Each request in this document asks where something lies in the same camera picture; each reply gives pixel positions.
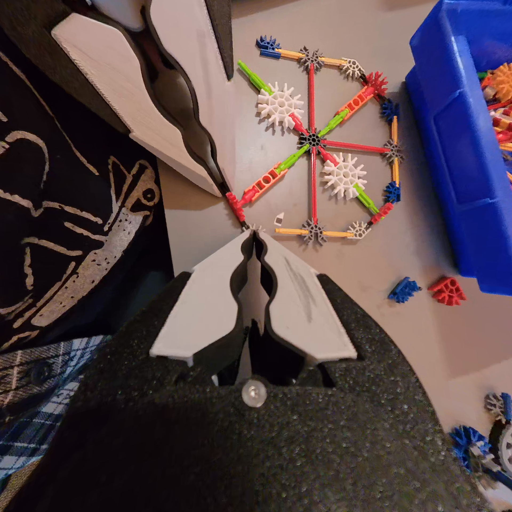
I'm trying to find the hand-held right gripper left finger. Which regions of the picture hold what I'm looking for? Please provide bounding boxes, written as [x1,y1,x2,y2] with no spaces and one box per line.
[149,231,257,367]

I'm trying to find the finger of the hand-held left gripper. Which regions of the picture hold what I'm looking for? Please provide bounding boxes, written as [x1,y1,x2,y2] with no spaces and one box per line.
[144,0,238,193]
[51,12,232,198]

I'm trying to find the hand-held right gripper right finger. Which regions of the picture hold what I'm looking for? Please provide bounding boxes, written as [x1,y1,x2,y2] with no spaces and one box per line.
[254,231,358,367]

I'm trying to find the colourful toy wheel model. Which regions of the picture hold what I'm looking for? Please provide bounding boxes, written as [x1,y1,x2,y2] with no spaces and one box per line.
[226,35,405,245]

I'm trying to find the blue plastic bin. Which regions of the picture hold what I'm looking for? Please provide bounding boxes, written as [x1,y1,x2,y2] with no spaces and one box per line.
[405,0,512,297]

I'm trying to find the pile of colourful toy pieces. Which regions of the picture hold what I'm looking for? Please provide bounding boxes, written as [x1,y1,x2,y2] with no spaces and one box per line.
[478,62,512,185]

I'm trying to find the blue toy connector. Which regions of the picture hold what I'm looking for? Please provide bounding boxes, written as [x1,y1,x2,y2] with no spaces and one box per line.
[387,277,421,303]

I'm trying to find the black printed t-shirt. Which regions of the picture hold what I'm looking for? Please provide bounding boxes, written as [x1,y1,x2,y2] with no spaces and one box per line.
[0,28,174,353]

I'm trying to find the red toy connector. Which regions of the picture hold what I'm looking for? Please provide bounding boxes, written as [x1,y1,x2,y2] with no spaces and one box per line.
[427,277,467,306]

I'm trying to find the plaid flannel shirt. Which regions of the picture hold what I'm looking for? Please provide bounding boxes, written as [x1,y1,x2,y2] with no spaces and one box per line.
[0,335,117,481]

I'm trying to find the toy frame model with wheels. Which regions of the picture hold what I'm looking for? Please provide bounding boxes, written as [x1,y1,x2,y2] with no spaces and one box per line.
[448,392,512,493]

